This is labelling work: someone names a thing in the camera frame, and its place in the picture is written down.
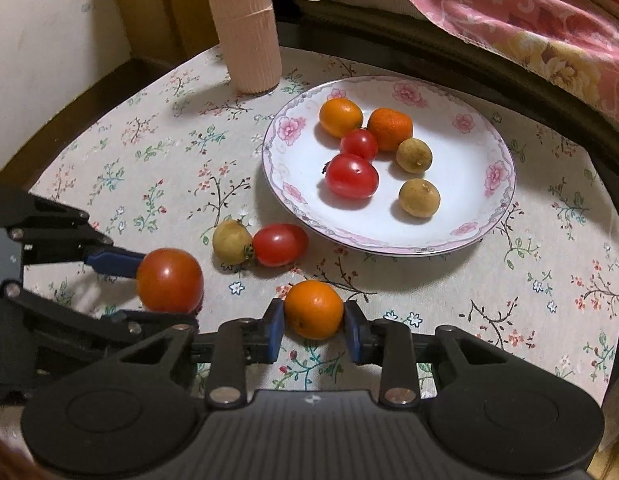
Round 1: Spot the dark orange mandarin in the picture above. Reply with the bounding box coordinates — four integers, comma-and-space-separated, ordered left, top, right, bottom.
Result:
367, 108, 414, 152

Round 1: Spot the brown longan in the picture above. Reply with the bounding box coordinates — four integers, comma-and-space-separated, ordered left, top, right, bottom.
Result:
398, 178, 441, 219
395, 138, 433, 175
212, 220, 253, 265

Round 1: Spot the floral tablecloth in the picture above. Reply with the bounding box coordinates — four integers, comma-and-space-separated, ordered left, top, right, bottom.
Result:
0, 45, 619, 461

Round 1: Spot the wooden cabinet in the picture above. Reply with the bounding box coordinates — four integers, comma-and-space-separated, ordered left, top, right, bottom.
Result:
104, 0, 220, 61

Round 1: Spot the large orange-red tomato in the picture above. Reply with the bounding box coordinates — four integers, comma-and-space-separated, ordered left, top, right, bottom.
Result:
136, 248, 205, 313

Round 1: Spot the pink ribbed cylinder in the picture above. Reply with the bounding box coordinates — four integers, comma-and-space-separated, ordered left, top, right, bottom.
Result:
202, 0, 283, 95

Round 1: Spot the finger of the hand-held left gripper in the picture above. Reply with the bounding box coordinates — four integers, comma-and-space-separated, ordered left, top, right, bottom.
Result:
9, 192, 146, 277
3, 284, 199, 357

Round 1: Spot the white floral plate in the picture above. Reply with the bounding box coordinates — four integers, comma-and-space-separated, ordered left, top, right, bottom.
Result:
261, 76, 517, 257

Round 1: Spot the pink floral bed sheet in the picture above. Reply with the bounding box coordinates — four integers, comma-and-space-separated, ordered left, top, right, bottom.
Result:
269, 0, 619, 132

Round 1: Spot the small red cherry tomato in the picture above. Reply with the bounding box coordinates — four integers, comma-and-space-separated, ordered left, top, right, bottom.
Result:
339, 129, 379, 162

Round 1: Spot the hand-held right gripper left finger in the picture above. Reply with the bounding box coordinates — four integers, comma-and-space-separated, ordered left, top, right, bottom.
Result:
116, 298, 286, 408

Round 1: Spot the light orange mandarin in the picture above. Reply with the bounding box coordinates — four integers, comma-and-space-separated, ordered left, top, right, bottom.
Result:
319, 98, 364, 138

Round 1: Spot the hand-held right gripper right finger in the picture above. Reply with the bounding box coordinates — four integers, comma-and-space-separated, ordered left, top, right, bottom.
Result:
343, 301, 511, 406

